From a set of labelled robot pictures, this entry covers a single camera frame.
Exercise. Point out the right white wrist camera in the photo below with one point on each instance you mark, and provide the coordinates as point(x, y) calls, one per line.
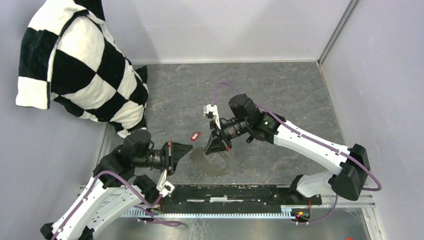
point(211, 112)

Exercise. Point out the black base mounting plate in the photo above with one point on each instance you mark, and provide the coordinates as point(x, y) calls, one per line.
point(234, 199)

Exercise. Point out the key with red tag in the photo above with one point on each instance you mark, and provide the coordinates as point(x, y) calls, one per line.
point(197, 134)

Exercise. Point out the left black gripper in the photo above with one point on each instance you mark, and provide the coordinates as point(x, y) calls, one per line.
point(173, 151)

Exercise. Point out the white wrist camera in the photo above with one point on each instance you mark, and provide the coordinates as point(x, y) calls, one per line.
point(211, 112)
point(164, 187)

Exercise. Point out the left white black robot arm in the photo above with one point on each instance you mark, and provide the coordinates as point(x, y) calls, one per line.
point(133, 173)

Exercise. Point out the aluminium frame rail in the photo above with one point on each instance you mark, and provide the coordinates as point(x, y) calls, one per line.
point(123, 199)

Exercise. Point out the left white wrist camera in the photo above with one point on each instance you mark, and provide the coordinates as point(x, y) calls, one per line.
point(164, 187)

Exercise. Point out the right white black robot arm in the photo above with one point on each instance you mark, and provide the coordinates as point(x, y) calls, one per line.
point(347, 168)

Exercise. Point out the white slotted cable duct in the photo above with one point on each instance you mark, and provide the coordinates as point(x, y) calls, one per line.
point(284, 213)

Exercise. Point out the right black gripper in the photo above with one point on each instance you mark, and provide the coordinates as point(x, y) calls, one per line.
point(217, 144)

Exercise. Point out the corner aluminium profile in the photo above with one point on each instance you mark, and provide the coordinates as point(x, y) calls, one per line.
point(345, 17)

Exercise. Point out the black and white checkered cloth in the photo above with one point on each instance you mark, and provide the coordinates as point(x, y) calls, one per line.
point(68, 56)

